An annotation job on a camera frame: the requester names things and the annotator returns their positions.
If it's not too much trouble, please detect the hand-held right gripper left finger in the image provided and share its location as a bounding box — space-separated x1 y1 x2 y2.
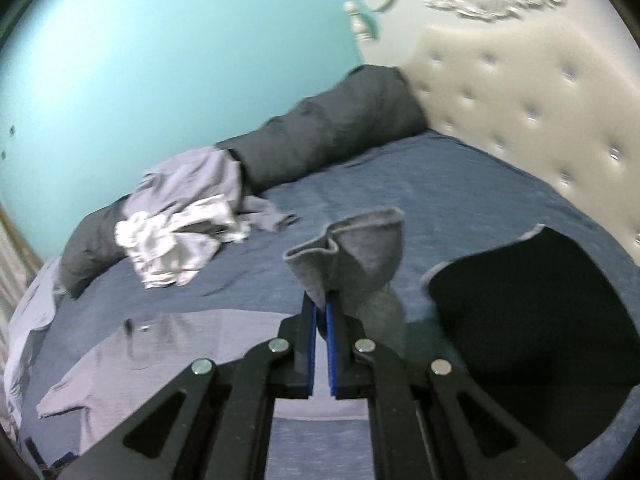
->
60 290 320 480

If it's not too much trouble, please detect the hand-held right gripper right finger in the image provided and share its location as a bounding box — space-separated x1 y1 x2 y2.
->
325 287 578 480

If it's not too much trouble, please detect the black folded garment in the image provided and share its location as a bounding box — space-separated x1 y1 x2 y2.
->
427 225 633 388

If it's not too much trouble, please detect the blue bed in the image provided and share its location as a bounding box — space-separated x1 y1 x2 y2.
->
20 130 640 480

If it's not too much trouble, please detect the light grey garment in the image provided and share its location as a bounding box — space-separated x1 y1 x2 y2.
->
122 147 301 233

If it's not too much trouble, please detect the dark grey rolled duvet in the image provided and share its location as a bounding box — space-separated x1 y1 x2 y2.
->
59 64 436 301

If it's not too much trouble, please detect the light grey crumpled blanket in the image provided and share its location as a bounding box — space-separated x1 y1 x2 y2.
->
2 255 68 411

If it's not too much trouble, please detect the striped beige curtain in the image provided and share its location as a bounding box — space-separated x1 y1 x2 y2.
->
0 200 46 351

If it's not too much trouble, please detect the cream tufted headboard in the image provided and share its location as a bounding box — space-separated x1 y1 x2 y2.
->
345 0 640 261

